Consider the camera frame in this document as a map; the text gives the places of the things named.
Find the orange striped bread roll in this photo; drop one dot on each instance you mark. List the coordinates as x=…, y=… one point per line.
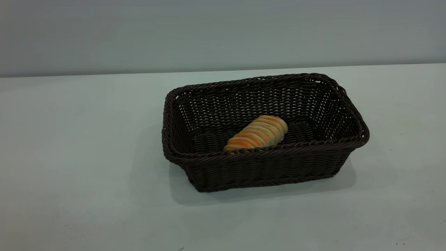
x=259, y=132

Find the dark brown woven wicker basket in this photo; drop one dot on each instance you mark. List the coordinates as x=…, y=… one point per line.
x=261, y=170

